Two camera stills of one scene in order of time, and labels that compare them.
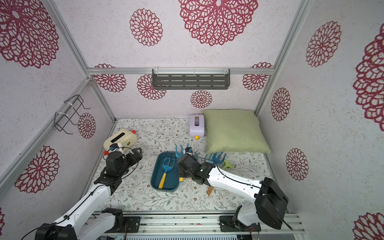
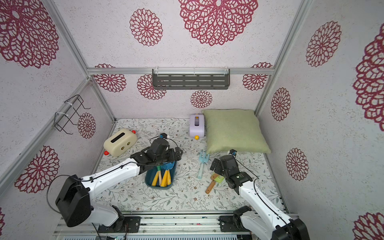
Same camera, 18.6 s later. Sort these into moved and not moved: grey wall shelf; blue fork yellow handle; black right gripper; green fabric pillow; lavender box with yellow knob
Moved: blue fork yellow handle; black right gripper
Not moved: lavender box with yellow knob; green fabric pillow; grey wall shelf
